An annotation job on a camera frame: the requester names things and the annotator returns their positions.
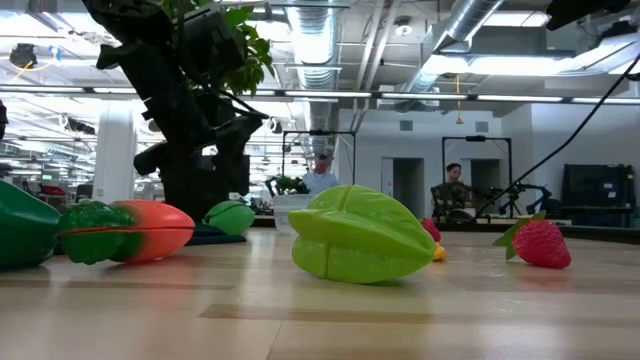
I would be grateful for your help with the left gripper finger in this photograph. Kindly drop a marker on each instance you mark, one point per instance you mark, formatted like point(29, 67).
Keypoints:
point(240, 145)
point(160, 165)

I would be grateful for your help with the orange toy carrot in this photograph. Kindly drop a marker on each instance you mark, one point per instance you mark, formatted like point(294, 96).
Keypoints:
point(150, 230)

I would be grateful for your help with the dark green toy bell pepper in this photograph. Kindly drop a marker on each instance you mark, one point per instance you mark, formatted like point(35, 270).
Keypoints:
point(25, 225)

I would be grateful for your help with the red toy strawberry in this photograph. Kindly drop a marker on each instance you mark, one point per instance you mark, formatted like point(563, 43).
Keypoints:
point(431, 230)
point(542, 245)

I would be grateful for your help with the small yellow toy pepper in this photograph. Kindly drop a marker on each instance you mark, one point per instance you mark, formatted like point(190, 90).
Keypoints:
point(439, 252)

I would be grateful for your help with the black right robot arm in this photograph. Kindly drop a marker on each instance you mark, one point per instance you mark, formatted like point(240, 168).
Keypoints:
point(575, 10)

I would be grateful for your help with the black background robot arm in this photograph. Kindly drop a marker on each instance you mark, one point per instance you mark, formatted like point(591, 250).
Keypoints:
point(512, 192)

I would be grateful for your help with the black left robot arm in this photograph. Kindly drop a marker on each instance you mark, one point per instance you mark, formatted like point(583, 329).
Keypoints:
point(125, 20)

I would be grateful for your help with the clear plastic tupperware container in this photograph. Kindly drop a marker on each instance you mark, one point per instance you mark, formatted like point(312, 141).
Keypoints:
point(292, 212)

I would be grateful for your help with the white square column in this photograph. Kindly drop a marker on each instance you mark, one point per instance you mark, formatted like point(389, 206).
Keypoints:
point(115, 160)

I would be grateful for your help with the person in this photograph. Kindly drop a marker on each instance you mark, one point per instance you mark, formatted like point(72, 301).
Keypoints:
point(320, 180)
point(452, 192)

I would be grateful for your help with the green plant in black pot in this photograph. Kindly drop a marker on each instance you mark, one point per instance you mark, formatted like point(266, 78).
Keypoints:
point(250, 55)

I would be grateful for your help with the dark blue folded cloth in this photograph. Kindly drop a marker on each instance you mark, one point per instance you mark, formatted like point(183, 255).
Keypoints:
point(220, 235)

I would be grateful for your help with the black cabinet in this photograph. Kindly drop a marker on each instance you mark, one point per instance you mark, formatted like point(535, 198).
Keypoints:
point(597, 192)

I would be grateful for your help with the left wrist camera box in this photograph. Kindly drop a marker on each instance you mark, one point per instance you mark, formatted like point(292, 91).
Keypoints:
point(210, 40)

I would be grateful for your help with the black stand frame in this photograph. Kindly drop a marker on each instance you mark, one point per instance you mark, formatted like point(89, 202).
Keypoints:
point(475, 138)
point(320, 132)

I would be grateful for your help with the silver ventilation duct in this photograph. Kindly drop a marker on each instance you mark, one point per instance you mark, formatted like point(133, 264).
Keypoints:
point(465, 20)
point(312, 35)

